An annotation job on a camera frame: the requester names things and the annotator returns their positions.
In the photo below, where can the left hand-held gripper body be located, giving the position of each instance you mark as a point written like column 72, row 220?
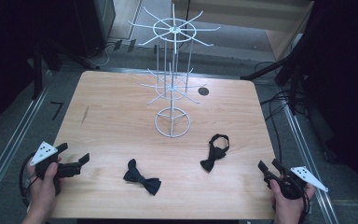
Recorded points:
column 44, row 151

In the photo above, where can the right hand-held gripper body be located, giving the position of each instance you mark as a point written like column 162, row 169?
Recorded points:
column 307, row 176

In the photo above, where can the person's right hand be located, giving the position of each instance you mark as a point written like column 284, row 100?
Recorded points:
column 287, row 207

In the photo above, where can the person's left hand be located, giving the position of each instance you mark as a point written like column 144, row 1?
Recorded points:
column 43, row 189

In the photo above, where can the black metal stand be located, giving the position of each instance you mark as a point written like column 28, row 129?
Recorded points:
column 38, row 71
column 293, row 90

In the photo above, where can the black round table grommet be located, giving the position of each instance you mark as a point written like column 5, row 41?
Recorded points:
column 203, row 91

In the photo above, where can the dark cabinet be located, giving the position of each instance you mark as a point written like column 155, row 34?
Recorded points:
column 90, row 25

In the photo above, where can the light wooden platform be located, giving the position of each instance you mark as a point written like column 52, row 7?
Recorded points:
column 245, row 12

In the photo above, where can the aluminium floor rail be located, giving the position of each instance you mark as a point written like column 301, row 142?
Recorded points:
column 15, row 133
column 310, row 168

